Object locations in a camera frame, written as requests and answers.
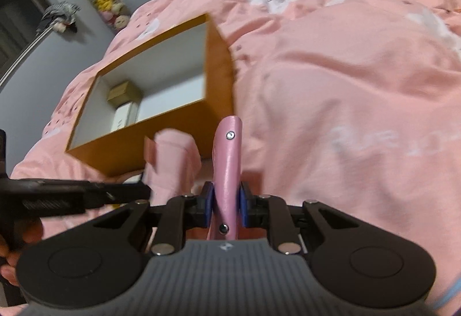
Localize person's left hand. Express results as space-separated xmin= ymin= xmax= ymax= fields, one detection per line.
xmin=0 ymin=219 xmax=44 ymax=288

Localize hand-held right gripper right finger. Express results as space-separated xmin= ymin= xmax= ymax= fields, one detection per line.
xmin=239 ymin=182 xmax=361 ymax=255

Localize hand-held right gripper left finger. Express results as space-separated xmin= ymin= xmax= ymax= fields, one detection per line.
xmin=94 ymin=182 xmax=216 ymax=256

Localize pink cloth pouch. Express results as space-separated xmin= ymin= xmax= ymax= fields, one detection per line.
xmin=143 ymin=129 xmax=202 ymax=199

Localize pink snap wallet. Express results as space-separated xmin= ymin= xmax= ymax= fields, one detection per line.
xmin=208 ymin=116 xmax=243 ymax=241

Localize long white box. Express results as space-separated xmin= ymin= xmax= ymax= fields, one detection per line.
xmin=110 ymin=102 xmax=139 ymax=133

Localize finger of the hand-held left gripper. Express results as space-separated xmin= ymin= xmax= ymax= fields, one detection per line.
xmin=84 ymin=181 xmax=152 ymax=210

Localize yellow cardboard box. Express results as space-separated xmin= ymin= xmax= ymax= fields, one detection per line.
xmin=65 ymin=13 xmax=236 ymax=178

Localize pink printed blanket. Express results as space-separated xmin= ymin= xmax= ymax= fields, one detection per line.
xmin=11 ymin=0 xmax=461 ymax=302

